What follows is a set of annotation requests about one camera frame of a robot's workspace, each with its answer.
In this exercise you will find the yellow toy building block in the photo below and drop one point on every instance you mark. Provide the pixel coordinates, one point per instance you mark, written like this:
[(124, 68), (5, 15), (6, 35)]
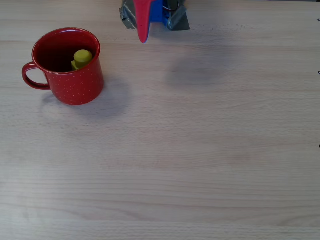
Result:
[(82, 58)]

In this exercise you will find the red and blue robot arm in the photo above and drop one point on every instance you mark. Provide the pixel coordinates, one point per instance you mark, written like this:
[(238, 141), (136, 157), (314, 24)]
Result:
[(156, 10)]

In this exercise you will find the red speckled enamel mug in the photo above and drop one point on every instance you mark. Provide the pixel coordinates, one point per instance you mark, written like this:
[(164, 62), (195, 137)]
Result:
[(75, 85)]

